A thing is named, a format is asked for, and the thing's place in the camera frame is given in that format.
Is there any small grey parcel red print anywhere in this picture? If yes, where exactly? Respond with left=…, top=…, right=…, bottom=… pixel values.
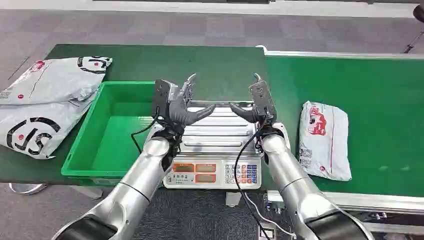
left=298, top=100, right=353, bottom=182

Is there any green conveyor belt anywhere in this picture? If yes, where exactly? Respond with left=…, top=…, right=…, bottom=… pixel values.
left=256, top=45, right=424, bottom=216

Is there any green plastic crate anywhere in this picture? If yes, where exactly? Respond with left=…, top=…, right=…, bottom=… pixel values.
left=60, top=81, right=157, bottom=187

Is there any electronic weighing scale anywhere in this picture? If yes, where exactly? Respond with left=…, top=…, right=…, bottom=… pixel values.
left=145, top=100, right=292, bottom=190

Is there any dark round object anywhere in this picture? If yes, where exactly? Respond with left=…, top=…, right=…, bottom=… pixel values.
left=412, top=4, right=424, bottom=24

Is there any white cable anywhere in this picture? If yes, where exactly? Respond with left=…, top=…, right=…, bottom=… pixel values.
left=243, top=192, right=297, bottom=239

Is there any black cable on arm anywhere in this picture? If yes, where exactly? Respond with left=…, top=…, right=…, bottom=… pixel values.
left=233, top=117, right=271, bottom=240
left=130, top=107, right=161, bottom=155

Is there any large grey parcel black logo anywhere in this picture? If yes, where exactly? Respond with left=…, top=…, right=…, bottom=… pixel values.
left=0, top=92, right=97, bottom=160

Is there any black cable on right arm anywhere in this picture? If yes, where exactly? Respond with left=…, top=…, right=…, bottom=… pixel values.
left=233, top=117, right=271, bottom=240

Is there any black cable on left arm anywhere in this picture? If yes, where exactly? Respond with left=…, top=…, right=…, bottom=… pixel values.
left=130, top=107, right=161, bottom=155

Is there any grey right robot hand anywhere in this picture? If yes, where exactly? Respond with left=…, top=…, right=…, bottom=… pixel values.
left=228, top=73, right=278, bottom=127

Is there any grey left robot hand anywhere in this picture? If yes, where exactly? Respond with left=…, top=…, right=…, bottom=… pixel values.
left=151, top=73, right=217, bottom=136

